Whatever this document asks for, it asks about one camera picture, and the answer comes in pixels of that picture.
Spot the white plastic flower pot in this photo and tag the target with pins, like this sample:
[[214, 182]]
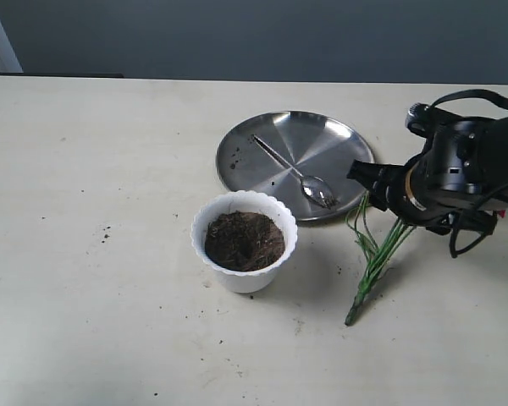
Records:
[[245, 237]]

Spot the artificial red anthurium plant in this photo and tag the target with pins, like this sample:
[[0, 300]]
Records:
[[377, 256]]

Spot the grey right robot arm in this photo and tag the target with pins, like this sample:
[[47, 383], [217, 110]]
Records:
[[463, 167]]

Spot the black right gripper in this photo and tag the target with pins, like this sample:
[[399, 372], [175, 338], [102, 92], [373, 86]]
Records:
[[442, 209]]

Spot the round steel plate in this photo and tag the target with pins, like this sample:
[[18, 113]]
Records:
[[315, 144]]

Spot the silver metal spork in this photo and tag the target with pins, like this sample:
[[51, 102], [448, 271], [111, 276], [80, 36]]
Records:
[[313, 188]]

